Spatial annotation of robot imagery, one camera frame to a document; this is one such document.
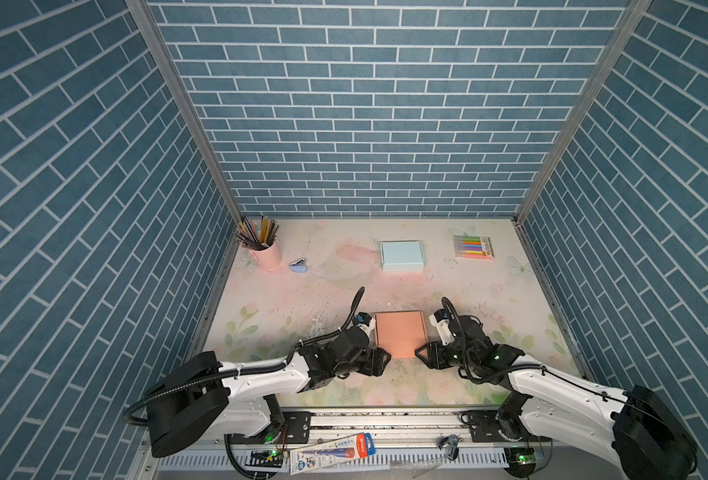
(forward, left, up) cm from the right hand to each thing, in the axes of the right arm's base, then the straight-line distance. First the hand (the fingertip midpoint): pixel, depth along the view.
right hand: (418, 349), depth 83 cm
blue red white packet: (-25, +21, -2) cm, 33 cm away
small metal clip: (-21, -7, -3) cm, 22 cm away
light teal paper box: (+34, +5, -1) cm, 34 cm away
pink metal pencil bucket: (+27, +50, +3) cm, 57 cm away
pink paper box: (+5, +5, -1) cm, 7 cm away
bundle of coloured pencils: (+32, +55, +9) cm, 64 cm away
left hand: (-4, +10, +1) cm, 10 cm away
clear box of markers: (+43, -22, -4) cm, 49 cm away
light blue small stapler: (+28, +41, -2) cm, 50 cm away
